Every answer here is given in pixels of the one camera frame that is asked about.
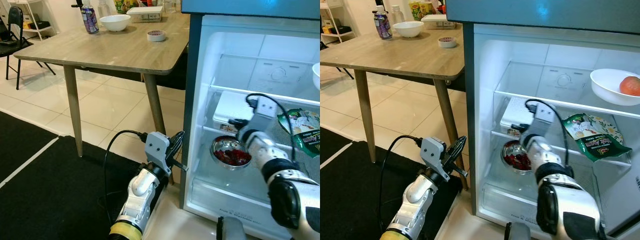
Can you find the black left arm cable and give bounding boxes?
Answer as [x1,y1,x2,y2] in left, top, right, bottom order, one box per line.
[377,135,423,233]
[102,129,148,226]

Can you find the black floor mat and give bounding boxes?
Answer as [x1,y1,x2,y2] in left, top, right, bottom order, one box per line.
[320,127,463,240]
[0,111,173,240]

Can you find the steel bowl red contents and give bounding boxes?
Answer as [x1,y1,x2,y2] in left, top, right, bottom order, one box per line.
[210,135,253,171]
[501,140,533,174]

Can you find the plastic food container with label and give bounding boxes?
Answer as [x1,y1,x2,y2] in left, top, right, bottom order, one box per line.
[421,14,457,30]
[500,96,538,138]
[126,6,164,23]
[212,90,256,135]

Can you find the black folding chair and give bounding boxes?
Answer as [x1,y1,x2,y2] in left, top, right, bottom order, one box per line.
[0,6,57,91]

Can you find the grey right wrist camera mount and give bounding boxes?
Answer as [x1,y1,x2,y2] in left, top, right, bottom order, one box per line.
[239,95,279,143]
[520,102,557,147]

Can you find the grey robot right leg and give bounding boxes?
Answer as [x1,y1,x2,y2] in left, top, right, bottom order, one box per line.
[504,221,532,240]
[216,216,247,240]

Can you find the glass fridge shelf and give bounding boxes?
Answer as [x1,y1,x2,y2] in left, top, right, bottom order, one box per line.
[210,82,321,108]
[492,90,640,121]

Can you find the open fridge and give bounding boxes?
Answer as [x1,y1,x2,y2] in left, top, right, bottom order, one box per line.
[445,0,640,240]
[180,0,321,240]

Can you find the white shelf unit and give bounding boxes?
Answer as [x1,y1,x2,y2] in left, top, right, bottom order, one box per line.
[320,0,357,45]
[9,0,60,41]

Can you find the orange red fruit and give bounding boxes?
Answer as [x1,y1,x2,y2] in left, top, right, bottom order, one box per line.
[619,76,640,97]

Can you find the white tape strip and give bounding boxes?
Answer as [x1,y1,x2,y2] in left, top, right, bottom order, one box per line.
[0,136,60,190]
[320,142,354,170]

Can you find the green snack packet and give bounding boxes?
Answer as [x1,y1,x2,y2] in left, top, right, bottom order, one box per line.
[276,109,321,158]
[562,114,626,163]

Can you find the wooden table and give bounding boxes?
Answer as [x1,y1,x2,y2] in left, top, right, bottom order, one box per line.
[13,11,191,158]
[320,14,466,191]

